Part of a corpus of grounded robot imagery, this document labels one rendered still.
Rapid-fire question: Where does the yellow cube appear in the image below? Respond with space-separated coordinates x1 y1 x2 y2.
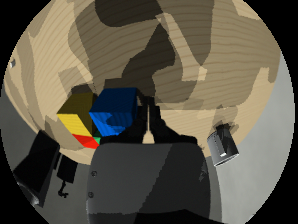
56 92 96 137

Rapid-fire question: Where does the red cube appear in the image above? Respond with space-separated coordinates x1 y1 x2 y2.
72 134 99 149

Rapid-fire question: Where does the green cube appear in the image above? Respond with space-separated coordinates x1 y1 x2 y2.
93 127 102 144

